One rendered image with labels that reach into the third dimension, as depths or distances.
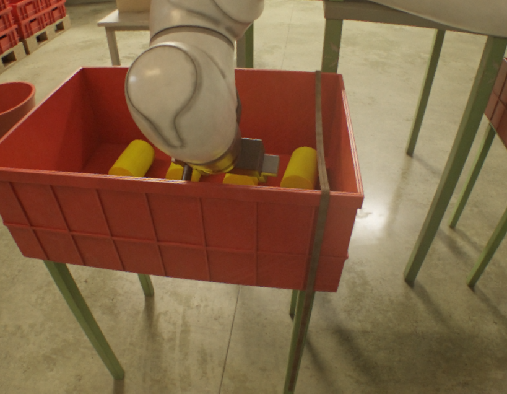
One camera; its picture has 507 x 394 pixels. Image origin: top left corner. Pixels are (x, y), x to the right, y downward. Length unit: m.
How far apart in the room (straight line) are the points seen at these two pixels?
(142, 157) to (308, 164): 0.36
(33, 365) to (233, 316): 0.69
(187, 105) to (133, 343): 1.10
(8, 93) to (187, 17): 2.29
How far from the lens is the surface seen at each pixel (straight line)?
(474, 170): 1.66
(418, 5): 0.31
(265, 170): 0.62
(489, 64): 1.07
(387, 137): 2.31
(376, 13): 0.95
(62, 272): 0.89
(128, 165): 0.84
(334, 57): 0.98
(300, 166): 0.80
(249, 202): 0.53
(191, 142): 0.40
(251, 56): 1.92
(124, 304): 1.46
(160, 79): 0.36
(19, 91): 2.63
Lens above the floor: 1.17
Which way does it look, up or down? 39 degrees down
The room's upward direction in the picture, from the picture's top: straight up
